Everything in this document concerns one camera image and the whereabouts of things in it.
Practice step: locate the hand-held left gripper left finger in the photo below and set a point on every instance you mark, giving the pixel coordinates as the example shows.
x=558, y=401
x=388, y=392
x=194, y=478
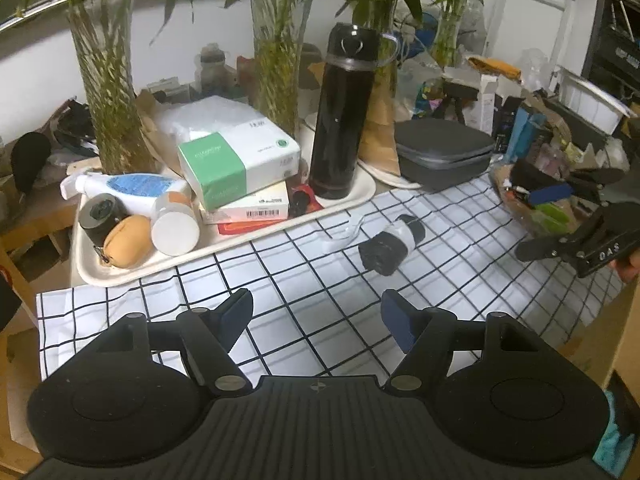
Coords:
x=235, y=320

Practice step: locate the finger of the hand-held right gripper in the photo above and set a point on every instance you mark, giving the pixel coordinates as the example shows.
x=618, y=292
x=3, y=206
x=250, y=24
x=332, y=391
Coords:
x=552, y=195
x=550, y=247

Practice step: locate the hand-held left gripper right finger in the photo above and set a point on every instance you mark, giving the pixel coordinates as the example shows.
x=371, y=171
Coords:
x=397, y=320

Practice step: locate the black garbage bag roll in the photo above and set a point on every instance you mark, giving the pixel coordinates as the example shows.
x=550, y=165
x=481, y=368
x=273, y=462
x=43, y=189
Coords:
x=390, y=247

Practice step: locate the brown cardboard box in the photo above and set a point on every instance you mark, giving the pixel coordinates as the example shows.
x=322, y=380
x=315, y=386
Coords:
x=600, y=330

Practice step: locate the teal bath loofah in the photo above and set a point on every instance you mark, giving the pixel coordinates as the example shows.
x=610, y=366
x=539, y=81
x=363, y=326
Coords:
x=615, y=440

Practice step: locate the person's right hand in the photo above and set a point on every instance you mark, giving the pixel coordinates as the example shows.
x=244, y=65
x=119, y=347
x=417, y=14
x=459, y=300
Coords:
x=630, y=270

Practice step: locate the clear bag of green packets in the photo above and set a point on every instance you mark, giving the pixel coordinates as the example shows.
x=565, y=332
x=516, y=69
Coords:
x=540, y=220

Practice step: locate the blue carton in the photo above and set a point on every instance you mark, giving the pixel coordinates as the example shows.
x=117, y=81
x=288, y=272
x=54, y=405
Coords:
x=525, y=135

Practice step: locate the white plastic tray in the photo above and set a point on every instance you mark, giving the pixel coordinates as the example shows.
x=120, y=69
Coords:
x=225, y=250

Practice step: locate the black white checked tablecloth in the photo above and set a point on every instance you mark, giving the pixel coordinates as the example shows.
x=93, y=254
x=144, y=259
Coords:
x=310, y=300

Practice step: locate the red flat packet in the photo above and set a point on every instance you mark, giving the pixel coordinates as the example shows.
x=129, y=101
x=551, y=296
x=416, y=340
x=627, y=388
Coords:
x=250, y=225

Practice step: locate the white rectangular container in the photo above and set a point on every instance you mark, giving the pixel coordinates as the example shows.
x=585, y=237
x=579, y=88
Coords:
x=590, y=102

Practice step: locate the white orange pill bottle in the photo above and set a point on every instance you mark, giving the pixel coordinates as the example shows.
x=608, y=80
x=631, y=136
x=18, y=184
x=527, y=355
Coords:
x=175, y=227

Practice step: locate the white carton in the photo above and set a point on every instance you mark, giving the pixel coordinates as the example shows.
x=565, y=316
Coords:
x=487, y=105

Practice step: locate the flat white barcode box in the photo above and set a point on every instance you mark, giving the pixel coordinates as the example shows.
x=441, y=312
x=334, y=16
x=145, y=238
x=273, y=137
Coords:
x=255, y=205

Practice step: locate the grey zip case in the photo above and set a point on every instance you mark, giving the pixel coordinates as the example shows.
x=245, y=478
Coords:
x=440, y=155

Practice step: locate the small black tripod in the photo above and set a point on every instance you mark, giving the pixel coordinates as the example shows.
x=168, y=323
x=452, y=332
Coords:
x=457, y=97

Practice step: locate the small black gadget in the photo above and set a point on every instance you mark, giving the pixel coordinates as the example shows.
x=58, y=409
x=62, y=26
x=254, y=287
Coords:
x=305, y=200

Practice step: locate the yellow folded item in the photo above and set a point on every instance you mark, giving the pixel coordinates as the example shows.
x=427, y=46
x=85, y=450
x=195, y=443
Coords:
x=495, y=66

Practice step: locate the white oval plate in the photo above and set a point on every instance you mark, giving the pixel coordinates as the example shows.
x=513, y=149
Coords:
x=385, y=177

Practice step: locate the green white tissue box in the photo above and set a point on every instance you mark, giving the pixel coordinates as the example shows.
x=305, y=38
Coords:
x=230, y=165

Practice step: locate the white metal rack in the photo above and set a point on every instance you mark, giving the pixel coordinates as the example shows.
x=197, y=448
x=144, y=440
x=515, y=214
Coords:
x=565, y=35

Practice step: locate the black tape roll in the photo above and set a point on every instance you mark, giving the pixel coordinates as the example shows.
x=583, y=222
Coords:
x=102, y=217

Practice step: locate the white bottle with blue label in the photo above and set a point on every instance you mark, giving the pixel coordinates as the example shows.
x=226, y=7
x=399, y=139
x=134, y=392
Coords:
x=130, y=187

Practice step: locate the clear bag with colourful toy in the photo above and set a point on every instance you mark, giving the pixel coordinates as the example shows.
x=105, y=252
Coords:
x=422, y=85

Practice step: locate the black storage rack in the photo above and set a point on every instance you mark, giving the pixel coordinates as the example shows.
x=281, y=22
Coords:
x=615, y=30

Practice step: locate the tall brown paper bag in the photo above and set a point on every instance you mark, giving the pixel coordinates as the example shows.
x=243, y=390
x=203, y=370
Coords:
x=380, y=135

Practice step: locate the glass vase with bamboo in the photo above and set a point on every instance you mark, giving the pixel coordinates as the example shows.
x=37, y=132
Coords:
x=280, y=60
x=447, y=40
x=110, y=100
x=385, y=15

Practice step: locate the black thermos flask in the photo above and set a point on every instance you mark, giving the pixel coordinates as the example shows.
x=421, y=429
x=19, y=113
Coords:
x=340, y=125

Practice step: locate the white plastic bag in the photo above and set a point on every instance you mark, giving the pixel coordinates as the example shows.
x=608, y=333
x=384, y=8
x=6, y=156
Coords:
x=200, y=117

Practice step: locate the crumpled brown paper bag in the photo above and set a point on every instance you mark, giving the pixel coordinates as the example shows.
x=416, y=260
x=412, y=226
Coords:
x=152, y=130

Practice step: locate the wooden cabinet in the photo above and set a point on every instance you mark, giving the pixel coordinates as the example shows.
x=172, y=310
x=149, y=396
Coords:
x=45, y=217

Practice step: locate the dark glass jar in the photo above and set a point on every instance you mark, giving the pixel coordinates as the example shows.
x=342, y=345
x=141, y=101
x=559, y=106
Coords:
x=212, y=70

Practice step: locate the black rounded object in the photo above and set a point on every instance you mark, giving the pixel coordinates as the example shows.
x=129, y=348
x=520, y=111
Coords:
x=30, y=160

